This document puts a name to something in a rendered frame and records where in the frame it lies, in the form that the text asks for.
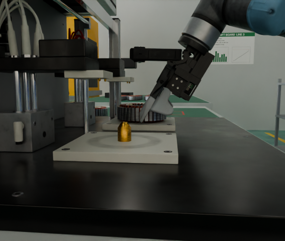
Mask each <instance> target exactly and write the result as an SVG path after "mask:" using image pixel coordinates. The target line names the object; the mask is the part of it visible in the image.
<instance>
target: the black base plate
mask: <svg viewBox="0 0 285 241"><path fill-rule="evenodd" d="M172 118H173V117H172ZM174 118H175V131H131V132H152V133H176V138H177V147H178V164H145V163H111V162H77V161H53V151H55V150H56V149H58V148H60V147H62V146H64V145H66V144H67V143H69V142H71V141H73V140H75V139H76V138H79V137H80V136H82V135H84V127H65V118H64V117H63V118H59V119H56V120H54V128H55V142H53V143H51V144H49V145H47V146H45V147H43V148H41V149H39V150H37V151H34V152H32V153H23V152H0V230H5V231H22V232H39V233H56V234H74V235H91V236H108V237H125V238H142V239H159V240H177V241H285V153H283V152H281V151H280V150H278V149H276V148H275V147H273V146H271V145H270V144H268V143H266V142H265V141H263V140H261V139H259V138H258V137H256V136H254V135H253V134H251V133H249V132H248V131H246V130H244V129H242V128H241V127H239V126H237V125H236V124H234V123H232V122H230V121H229V120H227V119H225V118H217V117H174Z"/></svg>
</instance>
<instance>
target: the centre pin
mask: <svg viewBox="0 0 285 241"><path fill-rule="evenodd" d="M118 141H119V142H129V141H131V127H130V125H129V124H128V122H125V121H124V122H121V123H120V125H119V126H118Z"/></svg>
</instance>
